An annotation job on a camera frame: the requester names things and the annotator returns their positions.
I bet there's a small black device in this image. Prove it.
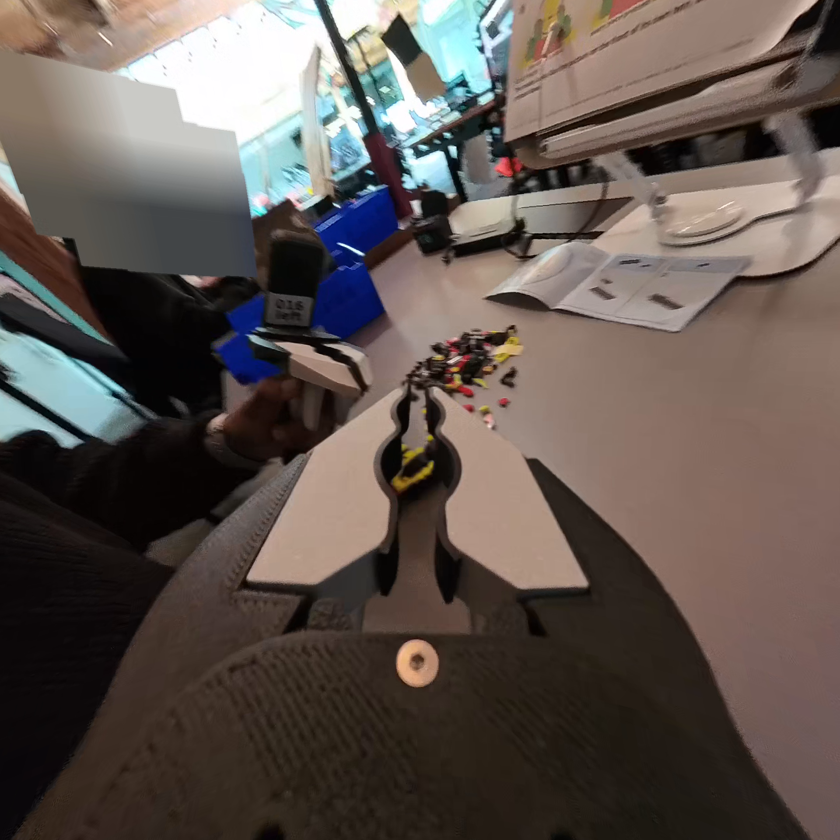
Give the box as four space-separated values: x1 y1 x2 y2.
411 213 455 257

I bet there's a pile of loose lego pieces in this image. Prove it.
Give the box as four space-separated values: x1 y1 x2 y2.
403 323 526 401

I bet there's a person's black knit clothing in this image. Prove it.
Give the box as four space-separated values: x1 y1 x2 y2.
0 266 263 834

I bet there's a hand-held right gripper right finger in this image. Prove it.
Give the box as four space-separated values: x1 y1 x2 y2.
425 386 590 603

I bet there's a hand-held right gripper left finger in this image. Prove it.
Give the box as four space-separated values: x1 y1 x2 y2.
245 386 411 599

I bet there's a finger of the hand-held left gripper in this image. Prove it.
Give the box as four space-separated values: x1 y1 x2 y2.
323 344 375 395
287 348 365 396

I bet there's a flat black box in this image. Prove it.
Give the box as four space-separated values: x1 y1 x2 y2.
451 220 531 259

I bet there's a black cable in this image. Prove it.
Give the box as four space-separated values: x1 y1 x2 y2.
505 180 614 253

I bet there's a printed instruction poster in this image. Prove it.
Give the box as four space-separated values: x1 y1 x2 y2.
508 0 821 106

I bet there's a black yellow red lego model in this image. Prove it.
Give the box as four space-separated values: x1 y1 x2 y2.
390 407 439 494

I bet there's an instruction booklet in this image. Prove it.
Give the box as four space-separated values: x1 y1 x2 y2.
484 240 753 333

